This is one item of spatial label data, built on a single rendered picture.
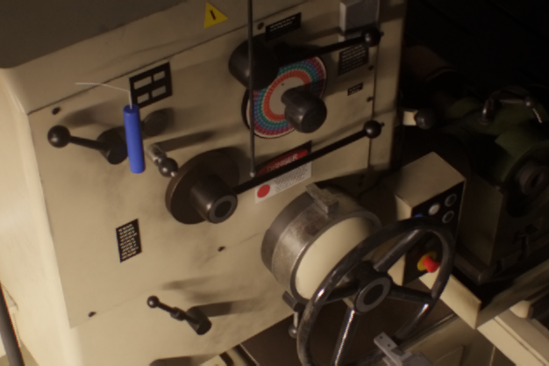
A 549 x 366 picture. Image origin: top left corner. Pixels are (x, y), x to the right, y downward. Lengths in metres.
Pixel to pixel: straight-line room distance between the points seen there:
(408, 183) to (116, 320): 0.66
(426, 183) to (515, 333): 0.71
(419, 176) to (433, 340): 0.81
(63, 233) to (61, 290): 0.13
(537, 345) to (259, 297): 0.86
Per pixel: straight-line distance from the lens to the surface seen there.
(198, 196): 1.87
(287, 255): 2.08
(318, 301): 1.93
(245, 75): 1.76
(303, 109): 1.84
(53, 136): 1.64
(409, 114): 2.22
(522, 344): 2.84
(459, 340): 3.10
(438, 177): 2.27
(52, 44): 1.69
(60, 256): 1.85
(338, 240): 2.08
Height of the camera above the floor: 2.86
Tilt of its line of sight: 43 degrees down
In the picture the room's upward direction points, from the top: straight up
